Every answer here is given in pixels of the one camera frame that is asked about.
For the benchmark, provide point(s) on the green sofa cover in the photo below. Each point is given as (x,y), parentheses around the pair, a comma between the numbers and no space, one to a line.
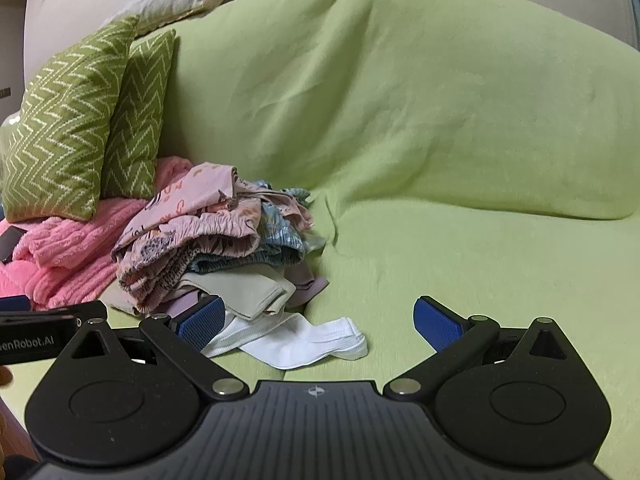
(400,135)

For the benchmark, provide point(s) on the small green zigzag cushion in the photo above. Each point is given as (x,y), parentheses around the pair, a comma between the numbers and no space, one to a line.
(137,125)

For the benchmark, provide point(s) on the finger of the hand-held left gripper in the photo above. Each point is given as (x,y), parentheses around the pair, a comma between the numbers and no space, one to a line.
(55,316)
(14,303)

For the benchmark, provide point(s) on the black phone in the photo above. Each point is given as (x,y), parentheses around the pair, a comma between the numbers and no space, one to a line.
(10,245)

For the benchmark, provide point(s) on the large green zigzag cushion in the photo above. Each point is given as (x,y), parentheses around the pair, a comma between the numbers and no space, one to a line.
(60,120)

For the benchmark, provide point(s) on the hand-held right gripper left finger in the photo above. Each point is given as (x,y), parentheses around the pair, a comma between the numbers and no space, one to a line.
(202,322)

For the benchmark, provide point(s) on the beige garment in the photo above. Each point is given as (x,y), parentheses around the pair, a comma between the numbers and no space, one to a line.
(250,291)

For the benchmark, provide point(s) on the floral elastic waist garment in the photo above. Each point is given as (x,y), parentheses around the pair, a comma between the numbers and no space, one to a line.
(200,232)

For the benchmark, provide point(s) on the pink fleece blanket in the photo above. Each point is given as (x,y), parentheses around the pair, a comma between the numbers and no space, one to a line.
(65,250)

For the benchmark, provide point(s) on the blue patterned garment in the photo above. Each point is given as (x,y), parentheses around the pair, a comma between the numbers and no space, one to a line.
(280,230)

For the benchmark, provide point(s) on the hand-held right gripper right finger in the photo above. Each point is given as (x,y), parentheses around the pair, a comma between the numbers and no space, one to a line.
(439,326)

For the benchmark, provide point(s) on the white ribbed garment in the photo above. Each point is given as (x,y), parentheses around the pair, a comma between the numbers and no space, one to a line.
(300,341)

